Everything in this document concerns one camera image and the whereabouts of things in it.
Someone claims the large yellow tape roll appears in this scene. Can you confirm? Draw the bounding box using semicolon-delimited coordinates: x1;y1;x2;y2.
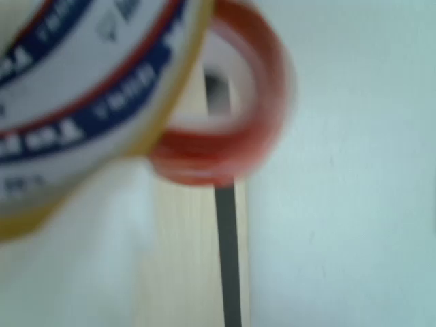
0;0;216;243

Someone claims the black tape strip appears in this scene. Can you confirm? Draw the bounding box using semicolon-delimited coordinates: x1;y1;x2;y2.
203;67;243;327

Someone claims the small red tape roll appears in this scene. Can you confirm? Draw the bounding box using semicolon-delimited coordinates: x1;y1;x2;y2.
149;0;298;187

